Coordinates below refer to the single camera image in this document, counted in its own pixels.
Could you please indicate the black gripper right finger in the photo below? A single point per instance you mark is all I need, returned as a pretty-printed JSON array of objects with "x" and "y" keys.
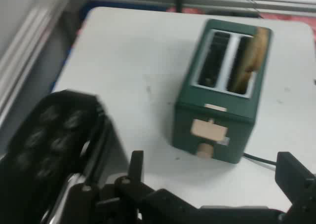
[{"x": 296, "y": 179}]

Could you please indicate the long aluminium frame rail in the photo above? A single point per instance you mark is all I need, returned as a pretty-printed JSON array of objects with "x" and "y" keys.
[{"x": 22, "y": 48}]

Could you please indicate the toasted bread slice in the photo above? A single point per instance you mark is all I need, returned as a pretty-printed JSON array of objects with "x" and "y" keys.
[{"x": 259, "y": 48}]

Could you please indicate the green two-slot toaster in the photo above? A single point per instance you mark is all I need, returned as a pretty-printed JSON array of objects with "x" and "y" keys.
[{"x": 217, "y": 105}]

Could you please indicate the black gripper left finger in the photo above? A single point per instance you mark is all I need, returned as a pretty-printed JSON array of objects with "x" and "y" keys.
[{"x": 137, "y": 164}]

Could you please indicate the black coffee machine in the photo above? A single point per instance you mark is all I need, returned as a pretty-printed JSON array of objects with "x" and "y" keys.
[{"x": 49, "y": 140}]

